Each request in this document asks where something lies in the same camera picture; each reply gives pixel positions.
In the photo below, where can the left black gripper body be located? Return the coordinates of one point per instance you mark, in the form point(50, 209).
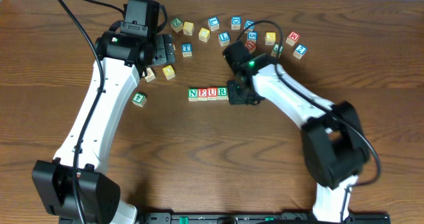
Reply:
point(164, 49)

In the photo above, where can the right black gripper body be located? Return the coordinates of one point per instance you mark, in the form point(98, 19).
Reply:
point(236, 93)

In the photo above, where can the green R block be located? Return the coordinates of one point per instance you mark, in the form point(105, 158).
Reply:
point(222, 93)

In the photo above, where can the red u block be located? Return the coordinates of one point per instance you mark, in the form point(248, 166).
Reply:
point(250, 46)
point(212, 93)

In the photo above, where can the red E block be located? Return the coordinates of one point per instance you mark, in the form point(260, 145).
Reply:
point(202, 94)

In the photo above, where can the green N block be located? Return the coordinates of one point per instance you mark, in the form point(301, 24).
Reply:
point(192, 94)

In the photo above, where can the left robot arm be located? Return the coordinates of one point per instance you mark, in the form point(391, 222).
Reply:
point(74, 185)

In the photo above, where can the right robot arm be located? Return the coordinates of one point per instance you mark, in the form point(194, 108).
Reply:
point(334, 147)

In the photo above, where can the yellow block centre left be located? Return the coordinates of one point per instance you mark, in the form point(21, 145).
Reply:
point(169, 72)

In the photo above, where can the blue T block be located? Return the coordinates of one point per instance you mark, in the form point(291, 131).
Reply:
point(187, 50)

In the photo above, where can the green Z block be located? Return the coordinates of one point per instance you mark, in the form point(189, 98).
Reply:
point(176, 24)

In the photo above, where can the plain picture block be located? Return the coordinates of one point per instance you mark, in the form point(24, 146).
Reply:
point(149, 75)

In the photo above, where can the yellow block top row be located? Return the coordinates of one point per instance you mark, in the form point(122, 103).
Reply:
point(188, 28)

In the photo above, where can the yellow Q block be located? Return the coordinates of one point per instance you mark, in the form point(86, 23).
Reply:
point(204, 34)

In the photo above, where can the red U block tilted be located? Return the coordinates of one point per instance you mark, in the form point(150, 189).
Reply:
point(250, 46)

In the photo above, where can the green 4 block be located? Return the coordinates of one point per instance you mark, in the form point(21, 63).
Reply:
point(139, 99)

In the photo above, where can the green J block right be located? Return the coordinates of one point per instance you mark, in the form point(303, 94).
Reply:
point(277, 50)

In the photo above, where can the blue L block top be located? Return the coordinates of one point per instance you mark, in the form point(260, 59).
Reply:
point(213, 23)

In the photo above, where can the blue l block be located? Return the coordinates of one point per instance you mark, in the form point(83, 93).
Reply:
point(213, 23)
point(224, 39)

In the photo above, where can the blue 5 block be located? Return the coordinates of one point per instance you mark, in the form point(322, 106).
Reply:
point(252, 36)

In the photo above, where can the yellow K block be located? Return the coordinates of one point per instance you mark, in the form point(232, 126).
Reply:
point(270, 38)

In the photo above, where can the blue D block tilted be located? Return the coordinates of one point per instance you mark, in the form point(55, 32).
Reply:
point(248, 26)

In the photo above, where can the blue 2 block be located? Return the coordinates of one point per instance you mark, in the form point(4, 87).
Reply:
point(299, 51)

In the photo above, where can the red M block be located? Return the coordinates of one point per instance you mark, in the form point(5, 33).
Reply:
point(292, 38)

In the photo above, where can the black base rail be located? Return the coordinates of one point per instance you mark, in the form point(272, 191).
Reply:
point(282, 218)

